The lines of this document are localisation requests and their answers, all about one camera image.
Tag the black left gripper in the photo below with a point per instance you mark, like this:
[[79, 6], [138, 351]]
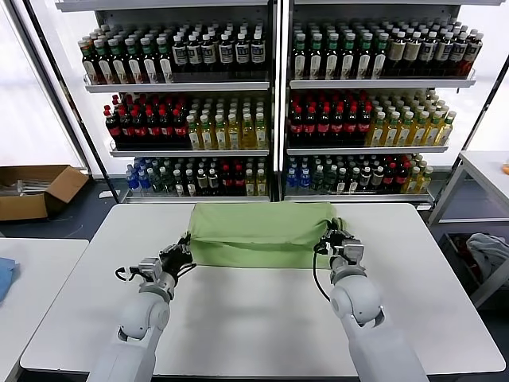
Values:
[[175, 260]]

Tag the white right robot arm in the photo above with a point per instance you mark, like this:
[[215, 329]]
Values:
[[358, 298]]

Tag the grey metal shelving unit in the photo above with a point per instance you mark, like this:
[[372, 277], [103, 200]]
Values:
[[179, 86], [378, 84]]

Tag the light green shirt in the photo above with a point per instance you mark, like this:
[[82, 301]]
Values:
[[258, 235]]

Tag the dark bottle with pale label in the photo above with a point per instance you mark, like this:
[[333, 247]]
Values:
[[413, 51], [397, 51], [428, 51], [458, 51], [473, 49], [444, 51]]

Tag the brown cardboard box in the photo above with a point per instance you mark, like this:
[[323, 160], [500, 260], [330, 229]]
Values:
[[59, 187]]

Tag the dark tea bottle brown cap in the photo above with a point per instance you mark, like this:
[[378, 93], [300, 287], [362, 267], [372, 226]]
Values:
[[89, 65]]

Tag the black window frame post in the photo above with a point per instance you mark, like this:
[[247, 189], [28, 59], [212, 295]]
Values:
[[487, 119], [75, 99]]

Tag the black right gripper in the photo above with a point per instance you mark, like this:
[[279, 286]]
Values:
[[332, 243]]

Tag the black bottle blue-white label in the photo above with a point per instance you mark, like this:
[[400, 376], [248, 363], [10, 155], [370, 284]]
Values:
[[226, 53], [207, 53], [179, 53], [257, 51], [242, 52], [194, 53]]

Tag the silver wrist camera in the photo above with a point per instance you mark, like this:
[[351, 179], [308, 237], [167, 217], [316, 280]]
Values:
[[149, 267], [352, 250]]

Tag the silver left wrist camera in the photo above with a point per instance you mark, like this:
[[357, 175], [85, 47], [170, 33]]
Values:
[[149, 267]]

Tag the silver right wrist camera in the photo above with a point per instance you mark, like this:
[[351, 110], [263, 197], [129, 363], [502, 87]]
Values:
[[352, 250]]

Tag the silver metal bars bundle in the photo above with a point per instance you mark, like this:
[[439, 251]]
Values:
[[28, 187]]

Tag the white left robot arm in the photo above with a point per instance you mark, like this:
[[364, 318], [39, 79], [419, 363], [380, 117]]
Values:
[[139, 314]]

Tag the cola bottle red cap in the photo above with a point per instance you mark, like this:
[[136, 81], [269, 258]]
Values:
[[153, 131], [180, 130], [112, 131], [139, 131], [295, 127], [364, 127], [309, 127], [338, 127], [323, 127], [126, 131], [352, 127], [166, 130]]

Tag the blue folded cloth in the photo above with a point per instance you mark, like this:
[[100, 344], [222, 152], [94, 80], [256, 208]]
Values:
[[6, 278]]

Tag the small white floor object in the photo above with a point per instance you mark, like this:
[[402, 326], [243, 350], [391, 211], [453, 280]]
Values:
[[105, 195]]

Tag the dark tea bottle green cap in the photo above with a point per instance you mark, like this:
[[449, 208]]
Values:
[[363, 59], [104, 67], [300, 59], [119, 67], [347, 59], [379, 59], [134, 67], [315, 59], [165, 67], [150, 67], [331, 59]]

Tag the grey crumpled cloth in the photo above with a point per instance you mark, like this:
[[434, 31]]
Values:
[[485, 248]]

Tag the yellow tea bottle white cap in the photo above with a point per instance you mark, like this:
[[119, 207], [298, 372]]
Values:
[[378, 131], [420, 131], [447, 129], [234, 135], [248, 135], [261, 135], [406, 131], [220, 135], [434, 131], [193, 135], [207, 135], [393, 131]]

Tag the grey frame side table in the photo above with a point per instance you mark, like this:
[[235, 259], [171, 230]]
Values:
[[447, 191]]

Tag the black storage crate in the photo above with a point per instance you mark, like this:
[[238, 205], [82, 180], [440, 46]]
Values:
[[463, 274]]

